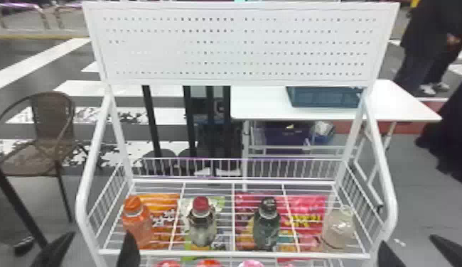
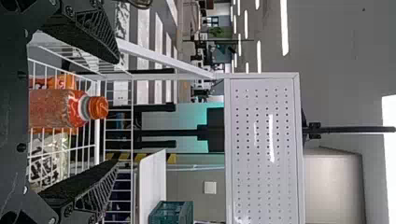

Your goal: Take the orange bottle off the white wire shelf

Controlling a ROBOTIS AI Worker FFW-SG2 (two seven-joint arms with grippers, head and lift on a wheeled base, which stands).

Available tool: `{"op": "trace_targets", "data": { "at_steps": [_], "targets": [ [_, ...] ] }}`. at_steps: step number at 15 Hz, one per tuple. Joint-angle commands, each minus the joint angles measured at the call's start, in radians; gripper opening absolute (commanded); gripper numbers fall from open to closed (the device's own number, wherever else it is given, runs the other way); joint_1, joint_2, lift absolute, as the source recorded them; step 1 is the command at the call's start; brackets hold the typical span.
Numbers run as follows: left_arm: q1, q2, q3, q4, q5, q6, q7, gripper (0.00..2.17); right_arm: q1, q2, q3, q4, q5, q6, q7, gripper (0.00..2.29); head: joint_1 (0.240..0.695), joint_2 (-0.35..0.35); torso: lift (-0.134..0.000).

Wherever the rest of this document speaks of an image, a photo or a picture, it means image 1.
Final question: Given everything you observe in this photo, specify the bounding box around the white wire rack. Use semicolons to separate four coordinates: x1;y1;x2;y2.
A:
75;1;401;267

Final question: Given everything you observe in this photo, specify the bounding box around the purple crate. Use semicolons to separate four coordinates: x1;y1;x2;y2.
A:
264;122;315;155

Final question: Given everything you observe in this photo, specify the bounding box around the person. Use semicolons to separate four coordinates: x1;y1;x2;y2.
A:
392;0;462;98
414;75;462;188

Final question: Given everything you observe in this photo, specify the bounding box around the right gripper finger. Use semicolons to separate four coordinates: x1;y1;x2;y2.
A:
377;240;407;267
429;233;462;267

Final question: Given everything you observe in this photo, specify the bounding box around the clear bottle with red cap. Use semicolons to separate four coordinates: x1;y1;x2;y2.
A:
186;195;218;248

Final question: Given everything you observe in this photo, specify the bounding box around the green snack packet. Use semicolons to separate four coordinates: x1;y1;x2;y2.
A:
178;195;227;251

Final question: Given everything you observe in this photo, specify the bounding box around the white side table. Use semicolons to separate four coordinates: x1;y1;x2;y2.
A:
230;78;443;209

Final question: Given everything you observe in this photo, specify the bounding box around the pale beige bottle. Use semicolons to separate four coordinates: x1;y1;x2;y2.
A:
321;205;356;249

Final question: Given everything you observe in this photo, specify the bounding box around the black post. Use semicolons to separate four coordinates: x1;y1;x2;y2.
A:
141;85;178;175
178;85;207;175

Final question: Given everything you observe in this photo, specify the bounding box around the red snack packet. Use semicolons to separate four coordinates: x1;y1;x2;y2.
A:
234;191;328;254

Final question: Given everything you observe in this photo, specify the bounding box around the orange bottle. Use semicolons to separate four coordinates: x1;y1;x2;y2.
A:
120;195;154;249

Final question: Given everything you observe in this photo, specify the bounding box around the blue basket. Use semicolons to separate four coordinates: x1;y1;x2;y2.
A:
285;86;365;109

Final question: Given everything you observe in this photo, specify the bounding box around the orange snack packet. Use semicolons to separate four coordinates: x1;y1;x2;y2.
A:
138;192;182;250

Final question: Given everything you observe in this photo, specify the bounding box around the dark green bottle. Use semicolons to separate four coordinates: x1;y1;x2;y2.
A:
252;196;281;251

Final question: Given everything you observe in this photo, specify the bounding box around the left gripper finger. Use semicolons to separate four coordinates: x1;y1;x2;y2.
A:
29;231;76;267
117;230;142;267

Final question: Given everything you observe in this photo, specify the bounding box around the brown chair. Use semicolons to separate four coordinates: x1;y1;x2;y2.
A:
0;90;91;224

